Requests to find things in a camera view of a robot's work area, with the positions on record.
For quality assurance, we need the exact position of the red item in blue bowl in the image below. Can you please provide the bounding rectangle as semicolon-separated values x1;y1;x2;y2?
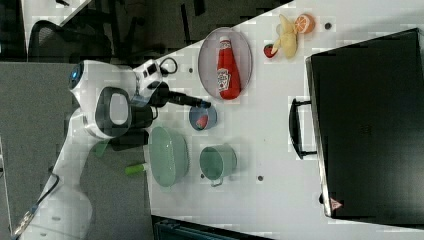
196;115;208;130

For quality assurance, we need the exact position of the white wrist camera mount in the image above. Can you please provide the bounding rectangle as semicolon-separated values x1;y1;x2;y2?
133;58;178;101

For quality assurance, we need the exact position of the black toaster oven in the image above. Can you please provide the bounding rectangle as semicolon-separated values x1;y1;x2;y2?
305;28;424;229

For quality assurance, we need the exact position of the black office chair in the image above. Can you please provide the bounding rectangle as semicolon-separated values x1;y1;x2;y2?
28;20;112;64

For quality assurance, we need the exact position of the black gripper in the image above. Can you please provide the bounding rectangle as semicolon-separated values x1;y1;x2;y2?
148;81;211;109

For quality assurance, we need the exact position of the red plush ketchup bottle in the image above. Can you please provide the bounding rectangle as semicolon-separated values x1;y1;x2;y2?
217;36;241;100

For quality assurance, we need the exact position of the plush orange slice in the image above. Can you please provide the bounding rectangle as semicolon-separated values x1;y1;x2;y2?
295;14;315;34

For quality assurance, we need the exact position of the green colander bowl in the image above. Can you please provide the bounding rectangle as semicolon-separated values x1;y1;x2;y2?
148;126;190;188

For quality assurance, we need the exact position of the small blue bowl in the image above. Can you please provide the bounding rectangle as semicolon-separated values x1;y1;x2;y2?
189;106;217;131

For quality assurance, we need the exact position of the yellow plush banana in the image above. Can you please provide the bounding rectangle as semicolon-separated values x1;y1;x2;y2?
271;15;297;59

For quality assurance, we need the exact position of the green marker pen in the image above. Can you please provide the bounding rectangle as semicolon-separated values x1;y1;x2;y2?
125;163;149;176

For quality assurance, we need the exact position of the grey round plate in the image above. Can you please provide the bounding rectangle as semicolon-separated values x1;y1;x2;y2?
198;27;253;100

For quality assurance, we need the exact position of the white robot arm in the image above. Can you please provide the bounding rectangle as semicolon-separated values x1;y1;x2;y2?
11;60;211;240

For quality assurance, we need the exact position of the green metal pot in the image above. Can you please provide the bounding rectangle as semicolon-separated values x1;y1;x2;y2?
199;144;237;187

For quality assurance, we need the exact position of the red plush strawberry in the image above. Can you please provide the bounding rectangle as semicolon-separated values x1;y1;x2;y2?
263;44;276;59

